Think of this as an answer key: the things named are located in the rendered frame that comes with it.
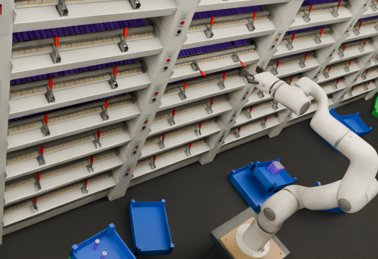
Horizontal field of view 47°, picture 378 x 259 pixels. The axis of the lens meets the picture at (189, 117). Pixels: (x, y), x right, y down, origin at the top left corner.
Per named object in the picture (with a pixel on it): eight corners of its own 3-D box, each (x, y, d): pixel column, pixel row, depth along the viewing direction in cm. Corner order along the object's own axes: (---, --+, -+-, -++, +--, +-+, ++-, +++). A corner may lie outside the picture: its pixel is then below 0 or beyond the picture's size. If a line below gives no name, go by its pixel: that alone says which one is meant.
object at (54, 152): (128, 143, 215) (139, 132, 204) (3, 182, 179) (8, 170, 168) (112, 107, 219) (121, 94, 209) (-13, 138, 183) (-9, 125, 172)
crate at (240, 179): (275, 202, 288) (280, 195, 282) (255, 213, 276) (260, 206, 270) (247, 168, 301) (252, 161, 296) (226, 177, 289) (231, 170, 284)
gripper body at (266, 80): (266, 99, 183) (248, 85, 190) (282, 94, 189) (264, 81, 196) (272, 84, 179) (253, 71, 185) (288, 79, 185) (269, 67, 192)
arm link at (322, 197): (263, 197, 201) (283, 183, 212) (274, 220, 201) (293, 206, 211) (357, 181, 162) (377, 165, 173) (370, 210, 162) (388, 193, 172)
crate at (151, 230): (170, 254, 237) (174, 246, 232) (134, 255, 229) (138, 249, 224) (161, 206, 256) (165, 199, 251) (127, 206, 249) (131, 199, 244)
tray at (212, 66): (255, 62, 231) (266, 53, 224) (165, 83, 195) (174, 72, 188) (238, 31, 236) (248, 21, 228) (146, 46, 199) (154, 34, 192)
